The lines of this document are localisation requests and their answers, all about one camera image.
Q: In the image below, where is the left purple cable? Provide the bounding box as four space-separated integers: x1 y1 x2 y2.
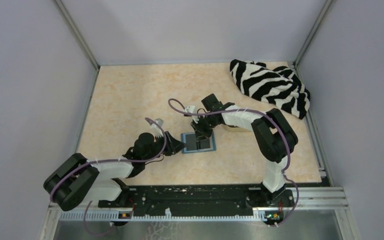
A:
49 117 168 237

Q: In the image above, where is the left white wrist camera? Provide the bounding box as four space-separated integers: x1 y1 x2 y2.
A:
150 118 164 138

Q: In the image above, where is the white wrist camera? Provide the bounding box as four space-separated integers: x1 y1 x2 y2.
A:
150 118 164 138
184 105 199 124

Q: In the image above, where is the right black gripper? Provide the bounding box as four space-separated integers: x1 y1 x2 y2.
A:
190 113 219 143

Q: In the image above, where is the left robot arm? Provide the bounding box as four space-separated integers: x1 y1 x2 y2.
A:
43 131 186 212

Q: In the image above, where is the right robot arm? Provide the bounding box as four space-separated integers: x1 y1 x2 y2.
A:
184 94 299 206

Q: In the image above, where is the blue leather card holder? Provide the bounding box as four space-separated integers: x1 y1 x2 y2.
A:
180 132 217 154

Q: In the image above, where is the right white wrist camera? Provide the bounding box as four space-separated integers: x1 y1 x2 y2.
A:
184 105 199 124

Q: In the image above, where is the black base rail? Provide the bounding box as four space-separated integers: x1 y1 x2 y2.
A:
98 183 295 217

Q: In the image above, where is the dark card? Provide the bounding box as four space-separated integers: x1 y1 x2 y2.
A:
197 139 212 150

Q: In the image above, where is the purple cable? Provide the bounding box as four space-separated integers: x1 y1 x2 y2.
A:
49 117 168 237
167 98 300 228

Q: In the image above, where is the white slotted cable duct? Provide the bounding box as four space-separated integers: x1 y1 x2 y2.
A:
59 210 268 222

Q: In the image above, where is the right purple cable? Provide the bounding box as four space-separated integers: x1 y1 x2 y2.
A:
167 98 300 228

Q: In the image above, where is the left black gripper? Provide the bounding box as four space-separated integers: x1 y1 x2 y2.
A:
143 130 187 163

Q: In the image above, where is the zebra striped cloth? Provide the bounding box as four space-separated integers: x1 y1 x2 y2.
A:
229 59 311 120

